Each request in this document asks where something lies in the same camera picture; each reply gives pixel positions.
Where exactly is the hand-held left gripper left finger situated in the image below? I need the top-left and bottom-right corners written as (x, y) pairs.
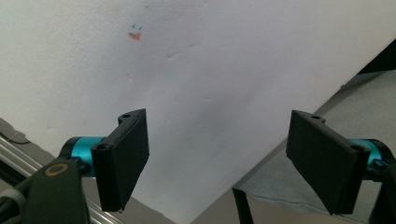
top-left (59, 108), bottom-right (150, 214)

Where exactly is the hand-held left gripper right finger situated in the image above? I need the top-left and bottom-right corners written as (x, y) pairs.
top-left (285, 109), bottom-right (390, 216)

